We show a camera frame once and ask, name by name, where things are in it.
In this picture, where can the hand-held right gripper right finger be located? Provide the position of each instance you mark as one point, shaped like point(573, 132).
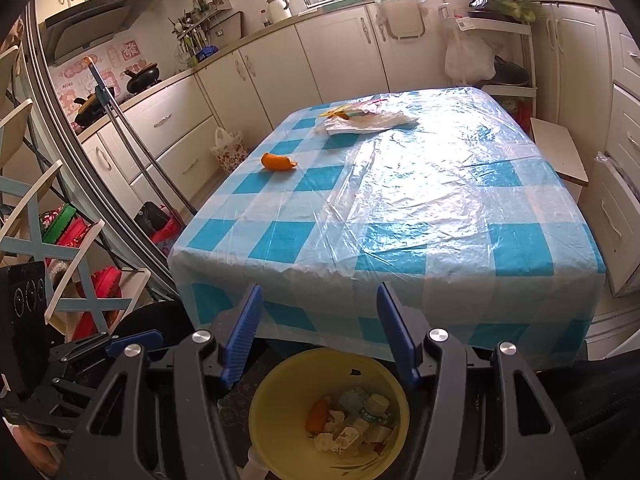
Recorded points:
point(397, 340)

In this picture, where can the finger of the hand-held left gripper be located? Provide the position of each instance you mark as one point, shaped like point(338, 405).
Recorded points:
point(135, 342)

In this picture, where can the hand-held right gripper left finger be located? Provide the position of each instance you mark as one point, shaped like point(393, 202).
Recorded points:
point(242, 340)

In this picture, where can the yellow plastic basin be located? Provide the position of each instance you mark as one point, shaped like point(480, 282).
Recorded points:
point(280, 390)

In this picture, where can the clear plastic bottle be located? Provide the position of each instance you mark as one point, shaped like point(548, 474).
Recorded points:
point(370, 410)

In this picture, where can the white tissue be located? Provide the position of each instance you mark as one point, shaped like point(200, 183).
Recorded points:
point(325, 441)

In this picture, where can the small orange peel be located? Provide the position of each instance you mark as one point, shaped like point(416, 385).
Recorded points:
point(277, 161)

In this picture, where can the clear plastic wrapper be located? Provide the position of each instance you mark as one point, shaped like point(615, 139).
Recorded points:
point(380, 122)

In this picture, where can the red green fabric items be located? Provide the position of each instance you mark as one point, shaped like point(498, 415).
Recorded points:
point(75, 235)

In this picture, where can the bin with red bag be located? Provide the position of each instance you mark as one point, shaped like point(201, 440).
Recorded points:
point(160, 225)

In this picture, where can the white blue folding shelf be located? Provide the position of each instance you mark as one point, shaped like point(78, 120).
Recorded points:
point(50, 176)

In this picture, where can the blue checked tablecloth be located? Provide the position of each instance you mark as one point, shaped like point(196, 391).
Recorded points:
point(400, 200)

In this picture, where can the floral shopping bag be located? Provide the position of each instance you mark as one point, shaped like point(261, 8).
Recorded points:
point(230, 155)

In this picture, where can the person's black pants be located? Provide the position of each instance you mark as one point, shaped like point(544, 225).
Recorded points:
point(605, 410)

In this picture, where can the open white drawer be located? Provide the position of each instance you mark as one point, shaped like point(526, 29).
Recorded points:
point(612, 230)

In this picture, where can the small white stool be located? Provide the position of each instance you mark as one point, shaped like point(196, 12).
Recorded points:
point(557, 147)

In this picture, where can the red green printed bag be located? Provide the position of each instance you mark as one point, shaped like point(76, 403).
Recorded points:
point(515, 110)

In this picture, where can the dark lidded pan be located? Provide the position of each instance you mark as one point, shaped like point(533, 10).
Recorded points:
point(507, 72)

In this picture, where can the large white plastic bag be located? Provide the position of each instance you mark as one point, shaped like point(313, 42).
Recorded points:
point(467, 57)

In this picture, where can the white kitchen base cabinets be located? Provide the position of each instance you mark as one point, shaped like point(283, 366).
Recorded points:
point(325, 55)

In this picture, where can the black range hood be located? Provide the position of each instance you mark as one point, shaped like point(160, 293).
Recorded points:
point(95, 20)

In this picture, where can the black-framed cutting board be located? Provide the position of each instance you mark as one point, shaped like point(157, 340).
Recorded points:
point(225, 30)

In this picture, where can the red-capped sauce bottle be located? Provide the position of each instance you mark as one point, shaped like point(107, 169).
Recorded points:
point(265, 20)

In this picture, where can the white hanging waste bin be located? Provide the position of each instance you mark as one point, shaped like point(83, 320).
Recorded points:
point(402, 15)

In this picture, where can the white trolley rack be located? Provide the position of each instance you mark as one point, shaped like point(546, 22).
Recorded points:
point(500, 27)

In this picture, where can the white thermos jug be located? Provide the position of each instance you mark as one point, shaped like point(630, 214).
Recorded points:
point(279, 9)

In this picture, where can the green sink mat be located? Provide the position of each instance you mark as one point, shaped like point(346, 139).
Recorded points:
point(335, 6)

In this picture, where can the grey metal door frame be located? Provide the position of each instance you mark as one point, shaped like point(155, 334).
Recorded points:
point(70, 155)

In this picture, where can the wall utensil rack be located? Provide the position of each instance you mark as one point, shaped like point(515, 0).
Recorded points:
point(200, 25)

